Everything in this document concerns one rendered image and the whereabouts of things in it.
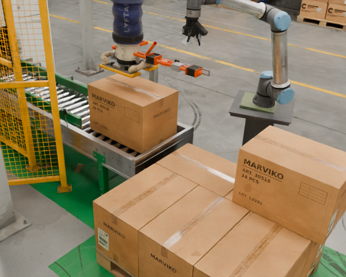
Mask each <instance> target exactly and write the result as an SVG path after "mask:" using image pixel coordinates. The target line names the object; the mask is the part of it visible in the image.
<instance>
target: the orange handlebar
mask: <svg viewBox="0 0 346 277"><path fill-rule="evenodd" d="M147 44H148V41H146V40H143V42H141V43H140V46H144V45H147ZM112 49H115V50H116V45H113V46H112ZM133 55H134V56H137V57H140V58H144V59H145V58H146V56H144V55H141V54H138V53H133ZM155 62H156V63H160V64H161V65H163V66H169V67H171V64H172V63H175V62H172V61H171V60H169V59H163V58H160V59H159V60H158V59H156V61H155ZM186 67H188V66H186V65H184V66H183V67H179V69H180V70H183V71H185V68H186ZM201 74H202V71H198V72H197V75H201Z"/></svg>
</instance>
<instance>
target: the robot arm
mask: <svg viewBox="0 0 346 277"><path fill-rule="evenodd" d="M212 4H215V5H216V4H220V5H223V6H226V7H229V8H232V9H235V10H239V11H241V12H244V13H247V14H251V15H253V16H254V17H255V18H256V19H259V20H261V21H264V22H266V23H268V24H270V28H271V44H272V71H263V72H262V73H261V75H260V79H259V83H258V89H257V92H256V94H255V96H254V97H253V100H252V101H253V103H254V104H255V105H257V106H259V107H263V108H271V107H274V106H275V101H276V102H277V103H279V104H287V103H289V102H290V101H291V100H292V99H293V97H294V94H295V92H294V90H293V89H292V88H291V81H290V79H288V52H287V29H288V28H289V25H290V24H291V17H290V16H289V15H288V14H287V13H286V12H284V11H281V10H279V9H277V8H275V7H273V6H271V5H268V4H266V3H263V2H260V3H255V2H253V1H250V0H187V9H186V16H185V19H186V25H185V26H183V29H184V33H183V30H182V34H183V35H185V36H187V37H186V39H184V40H182V43H183V44H184V45H186V46H185V51H186V50H188V48H189V46H190V43H191V41H192V37H193V38H194V39H195V40H197V41H198V44H199V46H200V44H201V38H202V37H201V35H202V36H205V35H207V33H208V31H207V30H206V29H205V28H204V27H203V26H202V25H201V24H200V23H199V22H198V19H199V17H200V13H201V5H212Z"/></svg>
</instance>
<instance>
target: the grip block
mask: <svg viewBox="0 0 346 277"><path fill-rule="evenodd" d="M160 58H162V55H161V54H157V53H154V52H153V53H150V54H146V63H148V64H151V65H157V64H159V63H156V62H155V61H156V59H158V60H159V59H160Z"/></svg>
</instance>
